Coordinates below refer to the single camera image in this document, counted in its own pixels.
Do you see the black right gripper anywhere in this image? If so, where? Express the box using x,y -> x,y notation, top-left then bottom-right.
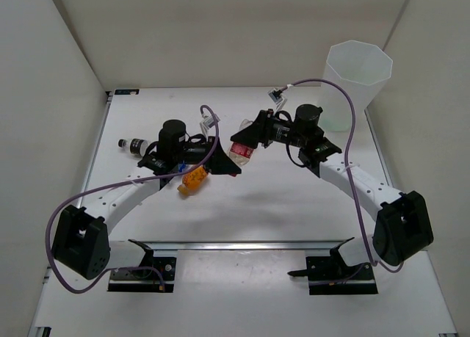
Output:
234,109 -> 308,148

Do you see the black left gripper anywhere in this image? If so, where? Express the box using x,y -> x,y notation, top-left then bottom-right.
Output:
174,136 -> 241,175

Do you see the clear red-label cola bottle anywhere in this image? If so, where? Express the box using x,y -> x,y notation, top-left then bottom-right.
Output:
228,119 -> 256,168

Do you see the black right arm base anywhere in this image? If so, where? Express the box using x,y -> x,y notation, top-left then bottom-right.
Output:
287,238 -> 378,296

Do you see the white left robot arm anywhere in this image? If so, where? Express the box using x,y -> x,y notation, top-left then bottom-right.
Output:
51,120 -> 241,280

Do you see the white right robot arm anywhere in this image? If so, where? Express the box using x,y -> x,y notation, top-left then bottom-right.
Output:
231,104 -> 434,278

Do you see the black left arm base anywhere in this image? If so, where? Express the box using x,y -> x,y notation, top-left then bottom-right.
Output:
107,240 -> 177,294

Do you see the white translucent bin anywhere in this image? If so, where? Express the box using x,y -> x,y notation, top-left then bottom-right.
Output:
318,40 -> 393,132

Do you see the orange sea-buckthorn juice bottle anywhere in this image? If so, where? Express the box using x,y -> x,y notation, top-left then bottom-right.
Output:
177,166 -> 209,197

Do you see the blue-label clear bottle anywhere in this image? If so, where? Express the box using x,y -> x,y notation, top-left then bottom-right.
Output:
177,162 -> 188,173

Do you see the black-label clear bottle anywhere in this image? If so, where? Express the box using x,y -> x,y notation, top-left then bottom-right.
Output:
117,138 -> 157,157

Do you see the dark label sticker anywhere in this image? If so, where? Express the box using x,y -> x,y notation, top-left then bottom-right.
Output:
114,89 -> 140,95

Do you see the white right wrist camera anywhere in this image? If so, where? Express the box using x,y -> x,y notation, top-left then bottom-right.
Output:
268,89 -> 287,112

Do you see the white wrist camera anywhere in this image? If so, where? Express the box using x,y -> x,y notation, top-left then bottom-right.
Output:
199,116 -> 214,134
268,89 -> 287,112

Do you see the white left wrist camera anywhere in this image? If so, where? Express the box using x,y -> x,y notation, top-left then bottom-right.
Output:
199,116 -> 214,134

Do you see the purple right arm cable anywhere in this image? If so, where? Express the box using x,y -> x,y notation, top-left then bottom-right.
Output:
282,78 -> 405,286

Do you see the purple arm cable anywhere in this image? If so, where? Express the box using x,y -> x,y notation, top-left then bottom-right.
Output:
282,78 -> 405,286
47,105 -> 221,294

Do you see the aluminium table edge rail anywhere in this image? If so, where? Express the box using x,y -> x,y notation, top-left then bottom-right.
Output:
142,240 -> 341,251

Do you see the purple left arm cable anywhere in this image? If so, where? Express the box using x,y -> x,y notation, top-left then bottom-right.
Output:
47,105 -> 221,294

